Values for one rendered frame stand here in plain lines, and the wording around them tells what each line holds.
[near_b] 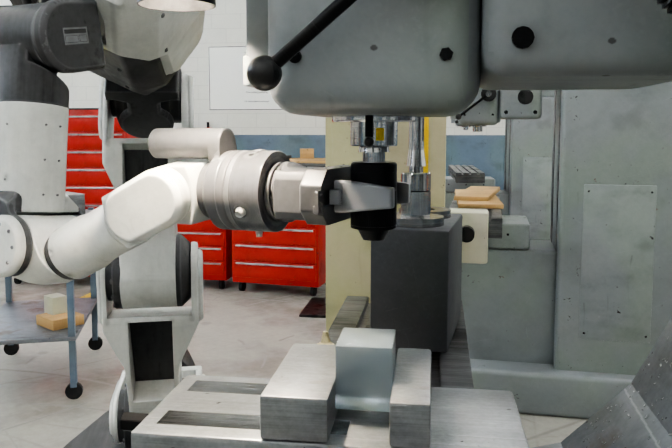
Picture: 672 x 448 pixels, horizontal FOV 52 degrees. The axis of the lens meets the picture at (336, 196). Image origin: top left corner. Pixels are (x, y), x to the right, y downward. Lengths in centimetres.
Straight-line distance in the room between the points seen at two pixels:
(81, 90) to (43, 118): 1005
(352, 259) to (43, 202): 164
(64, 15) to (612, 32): 68
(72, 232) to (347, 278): 170
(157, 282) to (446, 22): 90
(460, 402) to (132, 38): 69
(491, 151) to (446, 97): 912
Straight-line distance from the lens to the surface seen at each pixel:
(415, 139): 109
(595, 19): 60
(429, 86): 61
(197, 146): 78
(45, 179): 99
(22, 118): 99
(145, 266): 137
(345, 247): 248
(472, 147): 971
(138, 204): 79
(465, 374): 101
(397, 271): 107
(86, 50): 102
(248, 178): 72
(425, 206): 109
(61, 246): 91
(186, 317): 141
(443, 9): 61
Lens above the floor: 130
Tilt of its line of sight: 6 degrees down
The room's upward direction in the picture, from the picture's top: straight up
